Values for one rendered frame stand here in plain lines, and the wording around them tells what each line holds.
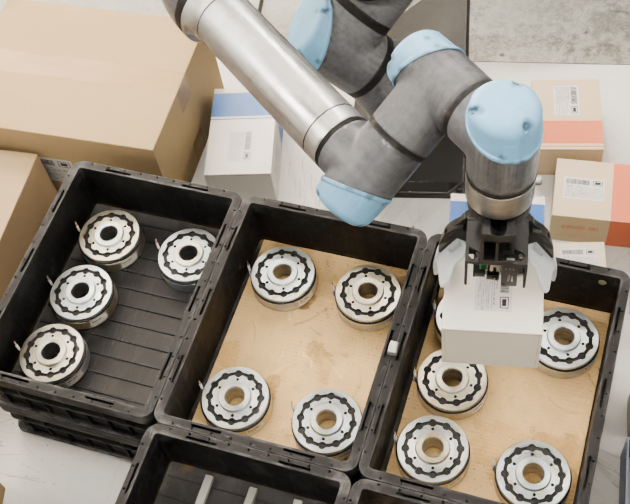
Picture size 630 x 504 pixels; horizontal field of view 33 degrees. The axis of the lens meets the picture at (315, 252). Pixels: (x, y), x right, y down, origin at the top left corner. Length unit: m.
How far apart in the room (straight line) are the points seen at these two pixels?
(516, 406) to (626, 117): 0.69
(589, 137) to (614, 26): 1.29
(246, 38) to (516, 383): 0.67
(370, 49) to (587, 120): 0.45
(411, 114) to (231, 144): 0.85
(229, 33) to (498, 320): 0.47
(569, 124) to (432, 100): 0.85
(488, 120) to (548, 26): 2.14
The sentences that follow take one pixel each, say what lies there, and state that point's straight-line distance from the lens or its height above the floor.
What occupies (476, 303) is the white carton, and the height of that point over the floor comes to 1.14.
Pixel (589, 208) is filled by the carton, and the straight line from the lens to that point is 1.86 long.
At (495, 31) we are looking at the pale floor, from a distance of 3.18.
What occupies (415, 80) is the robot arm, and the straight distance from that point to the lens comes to 1.15.
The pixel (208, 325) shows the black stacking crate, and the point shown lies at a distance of 1.63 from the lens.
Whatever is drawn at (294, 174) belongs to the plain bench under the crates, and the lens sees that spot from 2.00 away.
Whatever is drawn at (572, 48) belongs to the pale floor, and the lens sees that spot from 3.15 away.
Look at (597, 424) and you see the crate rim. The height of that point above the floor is 0.93.
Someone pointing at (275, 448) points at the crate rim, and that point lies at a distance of 1.49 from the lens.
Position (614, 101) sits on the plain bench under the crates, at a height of 0.70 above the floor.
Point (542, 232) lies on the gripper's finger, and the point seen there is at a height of 1.22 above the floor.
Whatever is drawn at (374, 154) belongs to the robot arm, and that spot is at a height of 1.38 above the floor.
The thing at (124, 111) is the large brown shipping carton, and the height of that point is 0.90.
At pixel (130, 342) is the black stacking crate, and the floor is 0.83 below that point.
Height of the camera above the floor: 2.29
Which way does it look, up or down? 57 degrees down
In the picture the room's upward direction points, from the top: 11 degrees counter-clockwise
